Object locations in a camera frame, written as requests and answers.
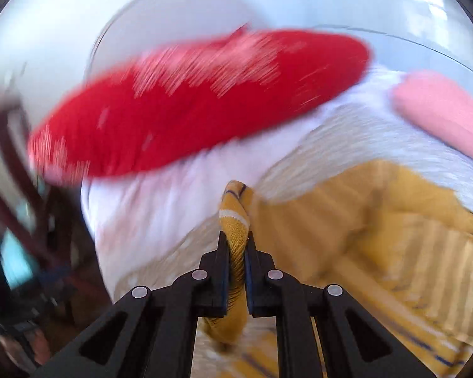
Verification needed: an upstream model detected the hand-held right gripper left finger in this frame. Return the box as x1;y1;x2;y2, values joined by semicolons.
31;231;231;378

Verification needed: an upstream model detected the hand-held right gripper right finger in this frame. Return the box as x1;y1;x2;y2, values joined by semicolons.
244;232;444;378

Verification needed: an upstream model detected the yellow striped garment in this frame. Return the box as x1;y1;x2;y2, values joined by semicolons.
199;161;473;378

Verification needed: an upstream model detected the white bed sheet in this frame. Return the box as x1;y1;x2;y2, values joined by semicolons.
81;67;473;304

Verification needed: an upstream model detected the red sock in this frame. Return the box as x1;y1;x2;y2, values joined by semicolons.
27;26;373;186

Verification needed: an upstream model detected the dark wooden chair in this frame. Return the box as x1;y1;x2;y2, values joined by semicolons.
0;94;115;378

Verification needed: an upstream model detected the pink sock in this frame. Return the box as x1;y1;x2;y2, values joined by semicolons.
390;70;473;163

